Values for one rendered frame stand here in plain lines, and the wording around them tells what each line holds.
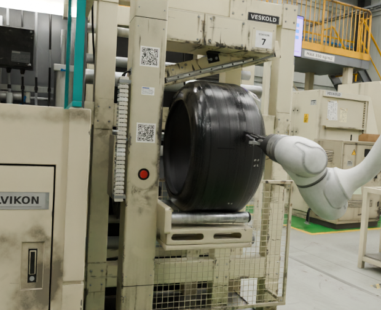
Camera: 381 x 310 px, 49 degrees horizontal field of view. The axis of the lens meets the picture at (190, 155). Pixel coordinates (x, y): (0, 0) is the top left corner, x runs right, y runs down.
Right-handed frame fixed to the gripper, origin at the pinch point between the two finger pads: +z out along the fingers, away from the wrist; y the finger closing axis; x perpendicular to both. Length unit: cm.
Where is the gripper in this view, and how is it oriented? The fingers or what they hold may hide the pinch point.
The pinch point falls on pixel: (249, 136)
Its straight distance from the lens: 152.0
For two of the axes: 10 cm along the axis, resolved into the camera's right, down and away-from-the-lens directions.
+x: -1.0, 9.8, 1.8
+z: -3.1, -2.1, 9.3
